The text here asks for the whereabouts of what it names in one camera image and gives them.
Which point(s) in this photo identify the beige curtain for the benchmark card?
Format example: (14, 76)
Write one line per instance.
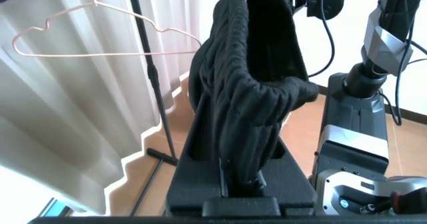
(66, 100)

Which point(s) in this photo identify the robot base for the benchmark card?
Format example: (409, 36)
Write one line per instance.
(353, 144)

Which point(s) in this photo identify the black knitted garment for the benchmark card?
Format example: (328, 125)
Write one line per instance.
(240, 84)

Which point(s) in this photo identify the black clothes rack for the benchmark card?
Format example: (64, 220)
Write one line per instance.
(151, 67)

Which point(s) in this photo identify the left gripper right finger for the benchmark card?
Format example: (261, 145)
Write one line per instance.
(290, 184)

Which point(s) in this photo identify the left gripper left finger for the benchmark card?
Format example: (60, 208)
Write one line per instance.
(193, 184)

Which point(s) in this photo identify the window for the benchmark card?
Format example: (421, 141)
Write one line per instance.
(56, 210)

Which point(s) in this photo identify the pink clothes hanger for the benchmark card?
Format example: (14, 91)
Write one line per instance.
(100, 54)

